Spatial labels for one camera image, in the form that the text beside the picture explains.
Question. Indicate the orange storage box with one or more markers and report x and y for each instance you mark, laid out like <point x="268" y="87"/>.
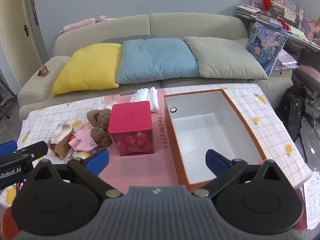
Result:
<point x="200" y="130"/>

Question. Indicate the pink long bolster plush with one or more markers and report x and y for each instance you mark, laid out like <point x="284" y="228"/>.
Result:
<point x="80" y="23"/>

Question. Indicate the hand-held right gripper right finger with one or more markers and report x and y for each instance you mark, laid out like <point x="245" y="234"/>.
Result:
<point x="215" y="161"/>

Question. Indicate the clear plastic pouch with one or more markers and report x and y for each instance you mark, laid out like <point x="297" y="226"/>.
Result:
<point x="286" y="61"/>

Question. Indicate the small brown stand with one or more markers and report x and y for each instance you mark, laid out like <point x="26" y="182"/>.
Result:
<point x="44" y="70"/>

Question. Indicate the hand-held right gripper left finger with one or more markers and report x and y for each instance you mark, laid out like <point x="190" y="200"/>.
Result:
<point x="97" y="158"/>

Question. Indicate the grey-green pillow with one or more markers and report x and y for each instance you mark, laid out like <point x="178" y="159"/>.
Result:
<point x="225" y="57"/>

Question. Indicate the black backpack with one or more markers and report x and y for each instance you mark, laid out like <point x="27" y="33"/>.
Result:
<point x="292" y="110"/>

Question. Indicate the pink chair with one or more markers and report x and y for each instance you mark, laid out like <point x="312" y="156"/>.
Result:
<point x="310" y="71"/>

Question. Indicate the cream door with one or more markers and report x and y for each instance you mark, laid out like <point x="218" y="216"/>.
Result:
<point x="15" y="42"/>

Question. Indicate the pink cloth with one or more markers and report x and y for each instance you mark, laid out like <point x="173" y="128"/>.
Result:
<point x="83" y="140"/>

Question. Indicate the red lidded container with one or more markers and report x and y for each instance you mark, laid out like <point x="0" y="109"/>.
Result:
<point x="130" y="117"/>

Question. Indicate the black folding stand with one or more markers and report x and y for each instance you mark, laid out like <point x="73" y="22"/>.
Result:
<point x="5" y="90"/>

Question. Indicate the yellow pillow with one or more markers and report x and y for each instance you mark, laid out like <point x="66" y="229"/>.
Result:
<point x="87" y="67"/>

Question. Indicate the yellow packet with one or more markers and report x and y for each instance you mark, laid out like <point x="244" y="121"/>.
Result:
<point x="82" y="155"/>

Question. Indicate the brown plush toy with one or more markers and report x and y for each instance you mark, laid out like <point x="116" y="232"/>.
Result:
<point x="102" y="120"/>

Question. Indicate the clear plastic wrapper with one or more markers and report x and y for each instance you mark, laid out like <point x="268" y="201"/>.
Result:
<point x="105" y="103"/>

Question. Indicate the printed paper sheets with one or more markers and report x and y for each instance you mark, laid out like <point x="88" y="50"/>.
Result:
<point x="312" y="200"/>

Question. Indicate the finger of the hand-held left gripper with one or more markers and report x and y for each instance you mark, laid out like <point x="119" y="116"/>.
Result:
<point x="35" y="149"/>
<point x="7" y="148"/>

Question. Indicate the pink table mat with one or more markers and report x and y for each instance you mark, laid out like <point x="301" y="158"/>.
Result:
<point x="150" y="170"/>

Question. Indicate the white cloth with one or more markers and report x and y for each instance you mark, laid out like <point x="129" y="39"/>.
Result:
<point x="145" y="96"/>

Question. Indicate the stack of books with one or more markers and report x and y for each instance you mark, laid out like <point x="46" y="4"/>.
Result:
<point x="247" y="11"/>

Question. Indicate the blue patterned pillow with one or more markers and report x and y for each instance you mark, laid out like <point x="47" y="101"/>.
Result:
<point x="265" y="47"/>

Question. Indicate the brown sponge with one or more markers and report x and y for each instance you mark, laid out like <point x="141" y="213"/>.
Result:
<point x="61" y="150"/>

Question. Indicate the beige sofa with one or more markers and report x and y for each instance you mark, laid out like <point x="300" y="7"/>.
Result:
<point x="200" y="25"/>

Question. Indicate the orange pompom ball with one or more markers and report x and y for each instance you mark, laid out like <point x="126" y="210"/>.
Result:
<point x="72" y="138"/>

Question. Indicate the red bow ornament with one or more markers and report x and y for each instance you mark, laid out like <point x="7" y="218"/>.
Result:
<point x="285" y="24"/>

